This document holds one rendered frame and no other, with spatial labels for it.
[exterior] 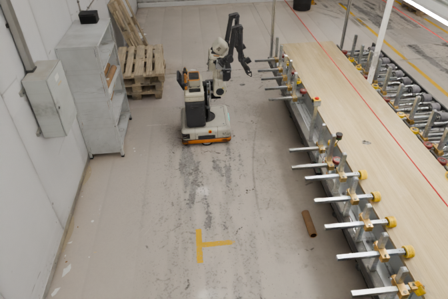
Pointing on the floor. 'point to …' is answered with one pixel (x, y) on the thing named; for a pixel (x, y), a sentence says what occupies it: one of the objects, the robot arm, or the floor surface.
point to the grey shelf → (95, 85)
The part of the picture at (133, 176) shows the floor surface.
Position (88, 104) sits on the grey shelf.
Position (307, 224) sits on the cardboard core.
